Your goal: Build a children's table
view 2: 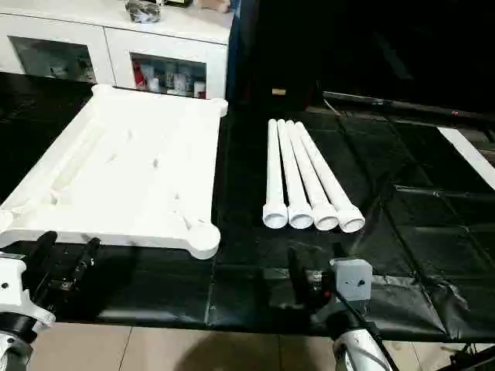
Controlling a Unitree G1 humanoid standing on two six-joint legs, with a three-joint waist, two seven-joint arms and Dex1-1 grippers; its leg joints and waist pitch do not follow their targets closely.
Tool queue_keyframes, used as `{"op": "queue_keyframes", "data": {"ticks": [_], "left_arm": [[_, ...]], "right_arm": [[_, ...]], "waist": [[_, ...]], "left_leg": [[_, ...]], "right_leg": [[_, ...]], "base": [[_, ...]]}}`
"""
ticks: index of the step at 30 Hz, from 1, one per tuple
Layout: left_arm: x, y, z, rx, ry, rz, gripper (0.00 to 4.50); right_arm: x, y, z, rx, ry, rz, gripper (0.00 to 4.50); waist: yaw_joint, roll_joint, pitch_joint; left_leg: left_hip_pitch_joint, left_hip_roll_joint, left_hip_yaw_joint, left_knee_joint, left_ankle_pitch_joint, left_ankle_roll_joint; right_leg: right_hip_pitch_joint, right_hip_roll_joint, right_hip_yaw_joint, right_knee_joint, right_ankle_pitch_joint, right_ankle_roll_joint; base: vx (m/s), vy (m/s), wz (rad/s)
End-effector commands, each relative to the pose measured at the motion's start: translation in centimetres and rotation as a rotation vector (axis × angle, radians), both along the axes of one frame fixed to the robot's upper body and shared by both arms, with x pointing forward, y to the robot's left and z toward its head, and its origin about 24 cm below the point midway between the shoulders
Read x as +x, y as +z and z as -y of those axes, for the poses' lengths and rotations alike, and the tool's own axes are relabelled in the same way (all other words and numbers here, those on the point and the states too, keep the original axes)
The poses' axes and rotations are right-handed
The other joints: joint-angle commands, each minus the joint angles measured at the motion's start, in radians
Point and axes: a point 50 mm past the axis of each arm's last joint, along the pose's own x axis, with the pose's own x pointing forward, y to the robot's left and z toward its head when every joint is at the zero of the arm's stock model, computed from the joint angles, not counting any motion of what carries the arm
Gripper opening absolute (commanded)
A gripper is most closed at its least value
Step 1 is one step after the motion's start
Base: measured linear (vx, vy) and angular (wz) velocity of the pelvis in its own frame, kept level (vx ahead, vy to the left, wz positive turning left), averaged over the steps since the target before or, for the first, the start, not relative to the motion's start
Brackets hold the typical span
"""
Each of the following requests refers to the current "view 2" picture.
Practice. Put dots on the white plastic table top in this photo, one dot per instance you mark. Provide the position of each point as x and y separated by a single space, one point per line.
116 170

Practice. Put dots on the white plastic table leg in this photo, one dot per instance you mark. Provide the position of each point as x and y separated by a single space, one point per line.
308 170
324 170
291 170
273 170

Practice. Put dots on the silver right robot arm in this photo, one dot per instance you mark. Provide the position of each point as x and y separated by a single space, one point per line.
360 348

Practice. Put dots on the black work mat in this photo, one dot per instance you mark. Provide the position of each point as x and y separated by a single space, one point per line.
402 232

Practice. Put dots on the white flat strip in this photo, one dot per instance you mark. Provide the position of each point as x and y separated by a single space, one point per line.
472 154

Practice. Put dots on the small tan box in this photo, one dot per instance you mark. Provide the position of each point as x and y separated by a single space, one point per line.
278 92

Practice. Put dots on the red bottle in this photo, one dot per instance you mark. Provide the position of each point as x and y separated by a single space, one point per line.
140 77

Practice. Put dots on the small white cup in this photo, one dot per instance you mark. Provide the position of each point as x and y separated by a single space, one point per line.
200 90

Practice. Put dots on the white glass-door cabinet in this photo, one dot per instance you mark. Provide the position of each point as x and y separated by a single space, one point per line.
108 46

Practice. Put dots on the grey crumpled object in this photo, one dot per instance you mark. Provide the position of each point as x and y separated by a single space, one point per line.
143 11

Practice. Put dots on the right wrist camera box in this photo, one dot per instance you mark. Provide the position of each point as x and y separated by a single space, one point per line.
352 280

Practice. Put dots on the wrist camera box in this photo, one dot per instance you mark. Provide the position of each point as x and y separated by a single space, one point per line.
352 280
19 290

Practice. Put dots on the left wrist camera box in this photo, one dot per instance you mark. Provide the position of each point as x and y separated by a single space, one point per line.
19 290

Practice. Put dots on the dark long rail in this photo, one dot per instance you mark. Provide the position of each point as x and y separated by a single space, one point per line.
402 104

